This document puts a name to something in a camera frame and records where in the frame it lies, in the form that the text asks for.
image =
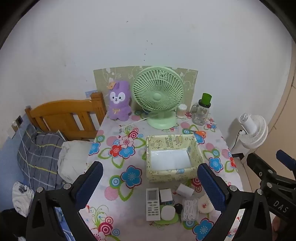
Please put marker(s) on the beige patterned wall panel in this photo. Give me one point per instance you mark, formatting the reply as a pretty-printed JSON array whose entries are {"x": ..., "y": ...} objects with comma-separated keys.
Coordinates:
[{"x": 101, "y": 78}]

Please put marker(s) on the white cloth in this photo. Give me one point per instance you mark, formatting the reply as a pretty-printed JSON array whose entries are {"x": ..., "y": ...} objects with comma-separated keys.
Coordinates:
[{"x": 22, "y": 199}]

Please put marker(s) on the person's right hand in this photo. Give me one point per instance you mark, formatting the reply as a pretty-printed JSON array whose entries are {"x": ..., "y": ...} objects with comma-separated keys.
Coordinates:
[{"x": 278, "y": 228}]

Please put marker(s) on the clear jar of cotton swabs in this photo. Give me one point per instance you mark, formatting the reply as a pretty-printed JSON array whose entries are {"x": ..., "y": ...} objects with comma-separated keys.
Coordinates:
[{"x": 182, "y": 111}]

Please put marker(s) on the blue bed sheet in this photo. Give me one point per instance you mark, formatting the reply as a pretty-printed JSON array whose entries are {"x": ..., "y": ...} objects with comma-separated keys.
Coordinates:
[{"x": 9, "y": 171}]

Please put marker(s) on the purple plush toy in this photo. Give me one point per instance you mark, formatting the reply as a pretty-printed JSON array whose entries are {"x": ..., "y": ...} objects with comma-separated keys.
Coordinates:
[{"x": 120, "y": 104}]

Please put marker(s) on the beige door panel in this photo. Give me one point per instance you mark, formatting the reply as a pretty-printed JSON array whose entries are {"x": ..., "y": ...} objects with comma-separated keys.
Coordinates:
[{"x": 284, "y": 104}]

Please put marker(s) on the white remote control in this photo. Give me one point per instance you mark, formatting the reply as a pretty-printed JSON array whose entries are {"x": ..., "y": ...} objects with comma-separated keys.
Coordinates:
[{"x": 152, "y": 206}]

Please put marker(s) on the small round white case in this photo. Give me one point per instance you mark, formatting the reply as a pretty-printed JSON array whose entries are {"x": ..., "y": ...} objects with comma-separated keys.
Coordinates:
[{"x": 168, "y": 212}]

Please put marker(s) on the wooden bed headboard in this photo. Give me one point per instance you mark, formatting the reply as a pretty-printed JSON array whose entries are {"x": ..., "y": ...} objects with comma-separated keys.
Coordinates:
[{"x": 62, "y": 111}]

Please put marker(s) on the white charger adapter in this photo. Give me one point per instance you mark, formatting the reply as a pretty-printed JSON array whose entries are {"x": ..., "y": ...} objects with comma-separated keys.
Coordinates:
[{"x": 185, "y": 191}]

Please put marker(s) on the wall socket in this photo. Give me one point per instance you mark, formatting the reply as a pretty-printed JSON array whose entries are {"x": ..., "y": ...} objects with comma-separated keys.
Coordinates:
[{"x": 19, "y": 120}]

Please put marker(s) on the yellow printed fabric storage box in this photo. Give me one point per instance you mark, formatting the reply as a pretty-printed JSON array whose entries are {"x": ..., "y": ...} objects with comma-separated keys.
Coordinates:
[{"x": 171, "y": 174}]

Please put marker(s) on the floral tablecloth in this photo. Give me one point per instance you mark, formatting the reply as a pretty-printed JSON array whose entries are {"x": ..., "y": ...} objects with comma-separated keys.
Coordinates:
[{"x": 124, "y": 185}]

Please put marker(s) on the blue wall sticker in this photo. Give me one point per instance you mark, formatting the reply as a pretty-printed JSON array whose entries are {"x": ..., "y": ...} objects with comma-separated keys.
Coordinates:
[{"x": 90, "y": 93}]

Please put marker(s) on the grey plaid pillow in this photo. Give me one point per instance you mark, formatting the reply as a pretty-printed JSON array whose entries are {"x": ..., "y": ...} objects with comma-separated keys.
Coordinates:
[{"x": 41, "y": 157}]

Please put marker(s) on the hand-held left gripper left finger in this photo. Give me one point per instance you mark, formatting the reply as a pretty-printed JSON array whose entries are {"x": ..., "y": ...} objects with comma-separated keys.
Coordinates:
[{"x": 89, "y": 185}]

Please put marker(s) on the small white square box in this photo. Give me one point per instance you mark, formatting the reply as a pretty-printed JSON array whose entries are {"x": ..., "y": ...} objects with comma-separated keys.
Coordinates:
[{"x": 165, "y": 195}]

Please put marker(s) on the clear cotton swab box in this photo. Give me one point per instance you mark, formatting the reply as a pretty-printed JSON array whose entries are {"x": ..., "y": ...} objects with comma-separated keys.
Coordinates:
[{"x": 190, "y": 209}]

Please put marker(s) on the green desk fan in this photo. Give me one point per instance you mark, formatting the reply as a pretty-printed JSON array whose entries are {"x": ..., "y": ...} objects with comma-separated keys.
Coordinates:
[{"x": 157, "y": 96}]

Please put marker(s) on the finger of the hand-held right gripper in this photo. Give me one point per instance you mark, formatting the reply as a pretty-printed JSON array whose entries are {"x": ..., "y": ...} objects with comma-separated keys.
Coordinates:
[
  {"x": 285, "y": 158},
  {"x": 256, "y": 164}
]

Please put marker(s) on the white floor fan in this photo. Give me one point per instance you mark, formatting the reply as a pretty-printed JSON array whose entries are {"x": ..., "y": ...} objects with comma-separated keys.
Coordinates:
[{"x": 253, "y": 132}]

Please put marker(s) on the black car key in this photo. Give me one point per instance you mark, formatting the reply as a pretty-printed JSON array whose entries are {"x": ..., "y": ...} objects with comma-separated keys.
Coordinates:
[{"x": 178, "y": 208}]

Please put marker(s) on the dark cloth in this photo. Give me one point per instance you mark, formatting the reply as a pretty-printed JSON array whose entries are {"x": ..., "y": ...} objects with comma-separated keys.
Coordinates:
[{"x": 11, "y": 227}]

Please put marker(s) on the glass mug with green lid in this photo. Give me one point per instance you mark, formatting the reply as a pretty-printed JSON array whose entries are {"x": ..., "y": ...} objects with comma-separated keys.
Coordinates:
[{"x": 201, "y": 113}]

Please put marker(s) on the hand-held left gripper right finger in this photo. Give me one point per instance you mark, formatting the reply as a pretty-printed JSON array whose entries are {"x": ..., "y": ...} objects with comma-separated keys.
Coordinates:
[{"x": 211, "y": 187}]

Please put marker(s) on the white pillow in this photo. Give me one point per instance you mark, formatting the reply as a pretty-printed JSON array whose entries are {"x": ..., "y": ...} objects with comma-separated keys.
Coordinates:
[{"x": 74, "y": 160}]

